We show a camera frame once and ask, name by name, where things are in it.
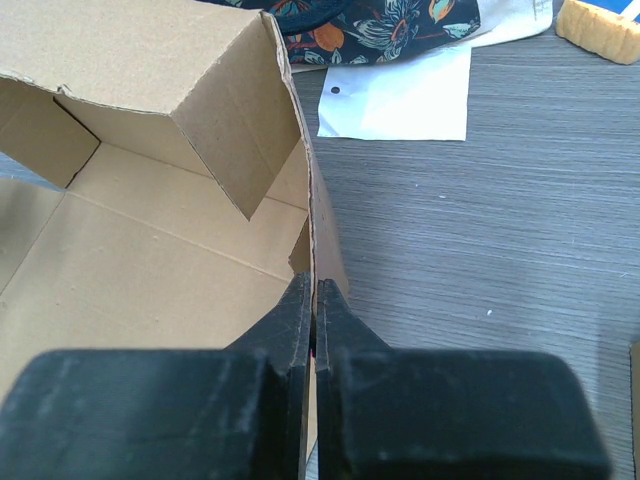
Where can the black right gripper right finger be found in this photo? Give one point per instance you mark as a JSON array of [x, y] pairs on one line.
[[392, 413]]

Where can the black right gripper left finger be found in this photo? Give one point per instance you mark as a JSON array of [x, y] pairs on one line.
[[236, 413]]

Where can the spare cardboard blank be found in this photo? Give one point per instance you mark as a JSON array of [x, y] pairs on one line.
[[177, 194]]

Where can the brown cardboard box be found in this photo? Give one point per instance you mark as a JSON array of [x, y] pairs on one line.
[[635, 404]]

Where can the beige canvas tote bag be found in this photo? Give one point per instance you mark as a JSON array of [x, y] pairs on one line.
[[368, 32]]

